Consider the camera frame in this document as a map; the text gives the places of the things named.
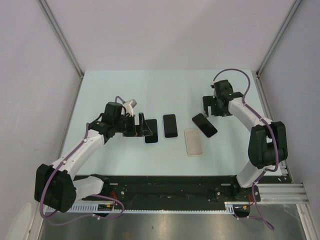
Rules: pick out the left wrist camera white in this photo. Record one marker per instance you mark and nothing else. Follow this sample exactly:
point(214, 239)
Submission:
point(129, 107)

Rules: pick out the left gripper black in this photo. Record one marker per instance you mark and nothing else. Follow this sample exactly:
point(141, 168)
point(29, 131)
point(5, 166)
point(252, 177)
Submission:
point(132, 132)

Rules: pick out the left aluminium frame post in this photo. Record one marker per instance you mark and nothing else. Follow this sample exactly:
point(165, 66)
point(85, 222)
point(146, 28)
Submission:
point(55, 26)

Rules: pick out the pink phone black screen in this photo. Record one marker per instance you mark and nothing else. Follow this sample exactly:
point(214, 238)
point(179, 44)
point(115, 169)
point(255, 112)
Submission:
point(204, 125)

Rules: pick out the aluminium frame post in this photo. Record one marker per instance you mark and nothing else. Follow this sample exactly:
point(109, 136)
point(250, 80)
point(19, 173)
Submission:
point(279, 35)
point(55, 26)

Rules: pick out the right aluminium frame post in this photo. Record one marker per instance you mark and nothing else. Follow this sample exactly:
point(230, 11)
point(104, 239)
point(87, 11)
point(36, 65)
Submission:
point(279, 35)

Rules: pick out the slotted white cable duct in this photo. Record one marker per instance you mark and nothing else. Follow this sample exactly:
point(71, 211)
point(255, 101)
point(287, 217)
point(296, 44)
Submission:
point(106, 208)

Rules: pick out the light blue phone case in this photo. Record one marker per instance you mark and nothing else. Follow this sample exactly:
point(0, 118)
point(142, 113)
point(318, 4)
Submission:
point(151, 143)

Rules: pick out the beige phone case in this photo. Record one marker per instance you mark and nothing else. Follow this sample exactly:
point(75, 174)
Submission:
point(193, 142)

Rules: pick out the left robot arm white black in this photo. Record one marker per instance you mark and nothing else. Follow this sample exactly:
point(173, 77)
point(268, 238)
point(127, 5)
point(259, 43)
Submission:
point(55, 184)

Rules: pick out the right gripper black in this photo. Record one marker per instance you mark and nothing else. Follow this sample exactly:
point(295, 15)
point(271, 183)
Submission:
point(208, 101)

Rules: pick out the lilac phone case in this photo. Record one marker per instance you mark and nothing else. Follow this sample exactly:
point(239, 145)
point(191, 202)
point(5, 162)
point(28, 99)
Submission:
point(171, 137)

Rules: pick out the aluminium front rail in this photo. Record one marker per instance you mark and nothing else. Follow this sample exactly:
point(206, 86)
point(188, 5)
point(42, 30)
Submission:
point(283, 193)

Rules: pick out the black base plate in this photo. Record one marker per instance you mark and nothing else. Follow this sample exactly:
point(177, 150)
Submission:
point(175, 192)

